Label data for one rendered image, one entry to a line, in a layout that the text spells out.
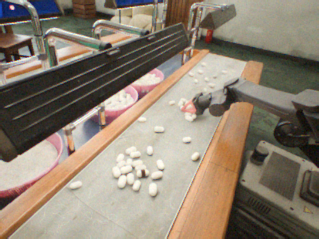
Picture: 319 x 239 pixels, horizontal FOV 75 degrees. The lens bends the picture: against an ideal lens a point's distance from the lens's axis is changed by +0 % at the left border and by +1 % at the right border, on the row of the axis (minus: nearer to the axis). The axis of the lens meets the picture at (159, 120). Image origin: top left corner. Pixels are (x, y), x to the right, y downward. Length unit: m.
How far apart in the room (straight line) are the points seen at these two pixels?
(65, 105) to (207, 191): 0.44
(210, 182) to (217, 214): 0.10
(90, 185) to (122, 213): 0.12
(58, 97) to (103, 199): 0.35
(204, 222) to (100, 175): 0.31
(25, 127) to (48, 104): 0.04
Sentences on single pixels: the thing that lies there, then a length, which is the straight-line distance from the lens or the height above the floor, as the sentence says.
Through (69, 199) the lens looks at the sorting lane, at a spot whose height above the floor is 0.74.
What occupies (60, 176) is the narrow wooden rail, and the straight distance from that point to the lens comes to 0.63.
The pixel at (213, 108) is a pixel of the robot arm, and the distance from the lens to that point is 0.76.
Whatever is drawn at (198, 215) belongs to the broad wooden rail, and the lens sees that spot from 0.57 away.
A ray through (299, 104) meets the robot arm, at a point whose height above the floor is 1.05.
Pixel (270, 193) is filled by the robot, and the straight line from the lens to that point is 1.12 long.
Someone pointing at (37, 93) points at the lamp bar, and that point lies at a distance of 0.31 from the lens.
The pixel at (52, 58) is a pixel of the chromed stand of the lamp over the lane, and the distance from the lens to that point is 0.54.
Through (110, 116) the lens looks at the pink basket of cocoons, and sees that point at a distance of 0.89.
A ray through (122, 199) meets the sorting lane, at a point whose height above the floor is 0.74.
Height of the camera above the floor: 1.24
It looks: 36 degrees down
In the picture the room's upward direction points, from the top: 8 degrees clockwise
